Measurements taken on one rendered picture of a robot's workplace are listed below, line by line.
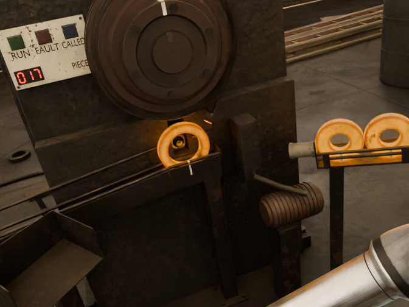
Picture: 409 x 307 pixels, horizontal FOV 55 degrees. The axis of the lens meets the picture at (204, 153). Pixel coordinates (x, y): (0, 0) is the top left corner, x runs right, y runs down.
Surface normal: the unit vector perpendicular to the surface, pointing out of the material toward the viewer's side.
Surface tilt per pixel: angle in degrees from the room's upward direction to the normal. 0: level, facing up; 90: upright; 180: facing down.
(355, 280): 47
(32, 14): 90
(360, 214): 0
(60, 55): 90
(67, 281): 5
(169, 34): 90
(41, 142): 0
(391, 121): 90
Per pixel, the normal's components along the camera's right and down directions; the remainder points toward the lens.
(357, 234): -0.15, -0.87
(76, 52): 0.31, 0.40
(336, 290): -0.66, -0.30
